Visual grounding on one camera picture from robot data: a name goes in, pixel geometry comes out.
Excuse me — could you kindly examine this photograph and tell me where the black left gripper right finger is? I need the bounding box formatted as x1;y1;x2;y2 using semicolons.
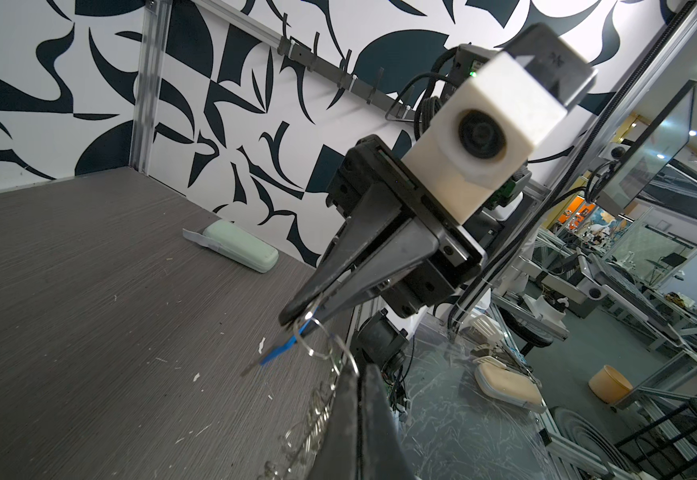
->
360;364;415;480

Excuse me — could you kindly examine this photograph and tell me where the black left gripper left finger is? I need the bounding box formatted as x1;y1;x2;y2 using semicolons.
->
306;365;360;480

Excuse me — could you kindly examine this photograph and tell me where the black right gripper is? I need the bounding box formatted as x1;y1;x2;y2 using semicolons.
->
278;135;487;327

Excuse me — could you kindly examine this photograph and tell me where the blue plastic key tag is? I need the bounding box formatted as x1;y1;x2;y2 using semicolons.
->
258;320;312;366

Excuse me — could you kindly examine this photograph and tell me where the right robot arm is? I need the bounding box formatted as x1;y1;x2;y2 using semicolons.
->
260;51;550;364

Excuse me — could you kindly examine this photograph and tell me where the white plastic hinge block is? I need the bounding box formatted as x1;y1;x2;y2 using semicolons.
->
475;357;547;414

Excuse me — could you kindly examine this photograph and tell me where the mint green glasses case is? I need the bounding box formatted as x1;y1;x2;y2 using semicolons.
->
182;220;280;274

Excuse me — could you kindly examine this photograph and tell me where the beige bucket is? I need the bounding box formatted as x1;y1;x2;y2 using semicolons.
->
588;365;633;405

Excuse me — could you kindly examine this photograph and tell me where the monitor screen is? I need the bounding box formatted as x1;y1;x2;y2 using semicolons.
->
587;79;697;216

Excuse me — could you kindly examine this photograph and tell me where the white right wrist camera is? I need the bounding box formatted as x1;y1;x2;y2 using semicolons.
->
402;24;597;225

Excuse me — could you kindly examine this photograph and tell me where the black wall hook rail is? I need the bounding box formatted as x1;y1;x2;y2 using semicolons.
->
275;14;416;121

